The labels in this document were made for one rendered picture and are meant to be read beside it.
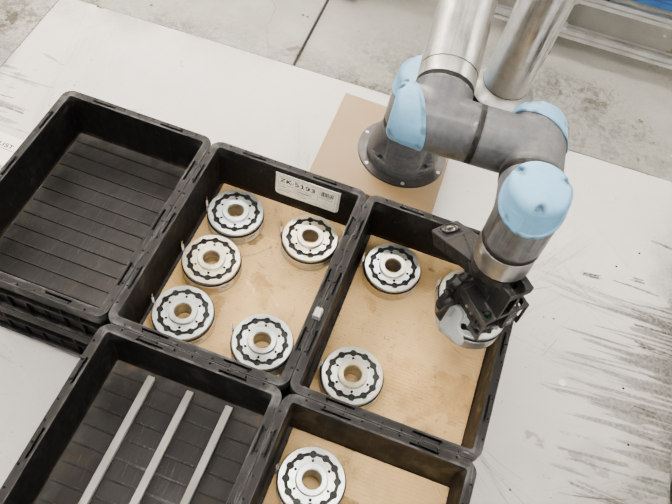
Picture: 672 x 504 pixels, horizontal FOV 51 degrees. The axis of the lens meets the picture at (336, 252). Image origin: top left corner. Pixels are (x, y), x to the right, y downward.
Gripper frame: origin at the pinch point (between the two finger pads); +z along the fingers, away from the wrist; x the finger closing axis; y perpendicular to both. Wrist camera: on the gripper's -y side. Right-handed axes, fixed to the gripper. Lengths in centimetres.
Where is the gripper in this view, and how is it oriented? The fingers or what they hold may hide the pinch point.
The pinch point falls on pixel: (454, 317)
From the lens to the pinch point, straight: 109.8
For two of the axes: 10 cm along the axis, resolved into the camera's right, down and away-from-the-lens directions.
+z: -1.0, 5.3, 8.4
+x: 8.9, -3.2, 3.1
